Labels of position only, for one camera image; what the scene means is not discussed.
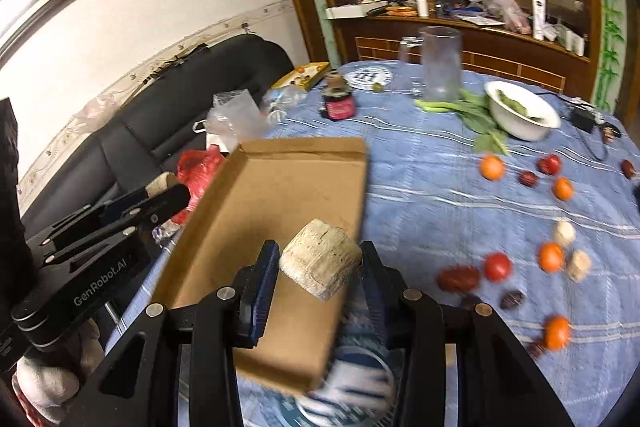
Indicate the plastic bag on sideboard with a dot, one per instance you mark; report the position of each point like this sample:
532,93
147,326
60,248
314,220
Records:
513,17

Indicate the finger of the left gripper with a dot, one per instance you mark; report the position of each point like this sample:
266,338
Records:
162,199

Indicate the round sugarcane chunk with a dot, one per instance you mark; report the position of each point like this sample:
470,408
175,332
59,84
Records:
564,233

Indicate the far dark jujube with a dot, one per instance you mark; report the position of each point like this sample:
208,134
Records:
528,178

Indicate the large red jujube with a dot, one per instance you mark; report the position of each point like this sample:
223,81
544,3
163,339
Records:
458,279

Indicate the red cherry tomato near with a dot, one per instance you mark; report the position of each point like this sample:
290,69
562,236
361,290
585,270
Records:
497,267

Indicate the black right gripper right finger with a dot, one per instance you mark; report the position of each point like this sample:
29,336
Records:
498,382

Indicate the clear plastic pitcher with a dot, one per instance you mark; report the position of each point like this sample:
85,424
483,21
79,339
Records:
430,64

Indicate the black leather sofa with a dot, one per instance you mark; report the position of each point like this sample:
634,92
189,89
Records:
147,136

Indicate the red plastic bag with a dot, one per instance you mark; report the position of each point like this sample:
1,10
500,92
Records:
196,169

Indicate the far red tomato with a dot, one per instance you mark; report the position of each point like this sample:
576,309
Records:
551,165

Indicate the clear plastic bag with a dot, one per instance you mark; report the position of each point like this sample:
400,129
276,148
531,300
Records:
235,118

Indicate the jujube at table edge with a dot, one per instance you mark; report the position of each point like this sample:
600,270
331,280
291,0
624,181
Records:
628,169

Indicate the white tube on sideboard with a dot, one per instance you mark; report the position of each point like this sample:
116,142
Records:
539,18

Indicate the black power adapter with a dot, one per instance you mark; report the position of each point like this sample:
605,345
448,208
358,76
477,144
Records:
582,119

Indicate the brown cardboard tray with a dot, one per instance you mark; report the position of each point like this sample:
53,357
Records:
270,189

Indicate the large orange mandarin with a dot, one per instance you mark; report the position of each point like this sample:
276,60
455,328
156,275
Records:
550,257

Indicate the blue plaid tablecloth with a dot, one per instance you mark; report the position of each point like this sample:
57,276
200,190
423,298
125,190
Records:
427,208

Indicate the beige sugarcane chunk large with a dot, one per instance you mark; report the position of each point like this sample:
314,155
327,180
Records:
320,258

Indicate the dark jar pink label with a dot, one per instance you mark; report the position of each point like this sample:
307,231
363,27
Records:
338,100

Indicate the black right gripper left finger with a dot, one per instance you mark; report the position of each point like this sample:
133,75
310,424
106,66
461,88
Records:
137,384

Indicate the green leafy vegetable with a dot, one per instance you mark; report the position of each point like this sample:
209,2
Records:
473,110

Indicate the white bowl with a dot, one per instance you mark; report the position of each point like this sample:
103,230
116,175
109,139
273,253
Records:
520,112

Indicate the dark wrinkled jujube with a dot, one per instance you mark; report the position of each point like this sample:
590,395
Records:
511,300

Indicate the dark jujube front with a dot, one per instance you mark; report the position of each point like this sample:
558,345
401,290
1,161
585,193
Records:
536,348

